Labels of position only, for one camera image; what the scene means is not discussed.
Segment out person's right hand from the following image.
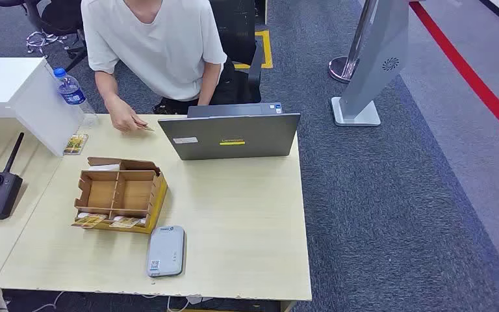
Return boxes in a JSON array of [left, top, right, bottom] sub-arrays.
[[105, 96, 149, 133]]

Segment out cardboard card organizer box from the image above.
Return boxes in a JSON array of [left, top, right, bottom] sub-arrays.
[[71, 157, 169, 235]]

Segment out person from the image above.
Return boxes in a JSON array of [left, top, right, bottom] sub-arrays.
[[81, 0, 238, 133]]

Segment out clear plastic water bottle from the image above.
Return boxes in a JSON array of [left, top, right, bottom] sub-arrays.
[[53, 68, 99, 129]]

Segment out white box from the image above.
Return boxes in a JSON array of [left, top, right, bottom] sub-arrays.
[[0, 57, 84, 157]]

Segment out grey laptop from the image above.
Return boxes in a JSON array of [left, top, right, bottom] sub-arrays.
[[158, 102, 301, 161]]

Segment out black swivel chair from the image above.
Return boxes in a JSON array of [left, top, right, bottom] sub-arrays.
[[0, 0, 89, 72]]

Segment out grey kiosk stand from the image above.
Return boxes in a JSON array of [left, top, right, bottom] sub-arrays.
[[331, 0, 411, 127]]

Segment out tangled floor cables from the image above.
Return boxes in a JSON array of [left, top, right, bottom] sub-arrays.
[[25, 31, 68, 56]]

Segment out white cable under desk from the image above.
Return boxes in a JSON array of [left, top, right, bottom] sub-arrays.
[[165, 296, 214, 312]]

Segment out chrome stanchion post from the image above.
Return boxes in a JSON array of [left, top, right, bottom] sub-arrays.
[[328, 0, 377, 84]]

